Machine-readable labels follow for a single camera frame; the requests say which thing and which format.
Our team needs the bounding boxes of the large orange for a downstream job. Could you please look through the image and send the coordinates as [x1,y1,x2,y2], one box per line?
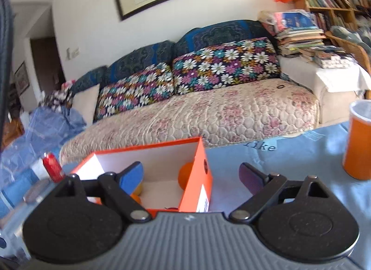
[178,163,193,191]

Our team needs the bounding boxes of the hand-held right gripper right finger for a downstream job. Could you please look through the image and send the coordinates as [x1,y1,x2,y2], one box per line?
[229,163,331,224]

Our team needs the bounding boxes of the dark blue back cushion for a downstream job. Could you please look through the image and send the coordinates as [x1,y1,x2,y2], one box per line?
[70,66,108,96]
[106,40,176,85]
[174,20,274,56]

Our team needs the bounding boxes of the white cloth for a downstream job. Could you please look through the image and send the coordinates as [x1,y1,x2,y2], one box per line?
[316,64,371,91]

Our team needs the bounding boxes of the crumpled blue sheet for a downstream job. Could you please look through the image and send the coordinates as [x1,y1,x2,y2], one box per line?
[0,106,87,209]

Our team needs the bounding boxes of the pile of clothes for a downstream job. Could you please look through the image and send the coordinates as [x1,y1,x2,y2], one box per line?
[330,25,371,45]

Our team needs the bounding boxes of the floral daisy cushion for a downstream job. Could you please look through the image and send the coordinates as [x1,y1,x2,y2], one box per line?
[96,62,174,121]
[172,37,281,95]

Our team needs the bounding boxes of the orange cardboard box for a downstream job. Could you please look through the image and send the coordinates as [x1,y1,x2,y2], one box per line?
[70,137,213,213]

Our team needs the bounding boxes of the orange round canister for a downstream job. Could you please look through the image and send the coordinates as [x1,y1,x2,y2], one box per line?
[342,100,371,180]

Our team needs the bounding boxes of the quilted pink floral sofa cover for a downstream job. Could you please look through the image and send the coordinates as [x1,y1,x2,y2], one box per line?
[59,80,319,166]

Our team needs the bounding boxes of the white sofa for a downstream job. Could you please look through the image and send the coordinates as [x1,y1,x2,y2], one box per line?
[59,20,371,166]

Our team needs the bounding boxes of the grey round lid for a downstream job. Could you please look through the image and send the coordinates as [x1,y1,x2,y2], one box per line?
[23,179,52,203]

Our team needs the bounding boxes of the small framed wall picture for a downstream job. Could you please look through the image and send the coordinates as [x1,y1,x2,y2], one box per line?
[14,61,30,96]

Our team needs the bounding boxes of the stack of books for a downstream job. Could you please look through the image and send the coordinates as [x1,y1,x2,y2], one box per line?
[258,10,357,69]

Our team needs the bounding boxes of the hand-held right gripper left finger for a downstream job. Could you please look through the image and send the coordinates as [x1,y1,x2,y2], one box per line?
[52,161,152,224]

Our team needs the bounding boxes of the patterned cloth bundle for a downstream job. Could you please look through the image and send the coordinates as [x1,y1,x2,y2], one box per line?
[43,83,73,112]

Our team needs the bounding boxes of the plain white pillow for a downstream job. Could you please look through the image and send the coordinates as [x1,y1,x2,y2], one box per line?
[71,84,100,125]

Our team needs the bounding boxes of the red can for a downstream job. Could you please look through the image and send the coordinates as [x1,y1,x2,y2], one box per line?
[42,152,65,183]

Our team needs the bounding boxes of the light blue star tablecloth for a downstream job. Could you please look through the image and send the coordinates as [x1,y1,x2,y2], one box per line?
[0,122,371,259]

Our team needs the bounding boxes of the rattan armchair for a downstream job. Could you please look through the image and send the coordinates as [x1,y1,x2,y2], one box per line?
[326,26,371,99]

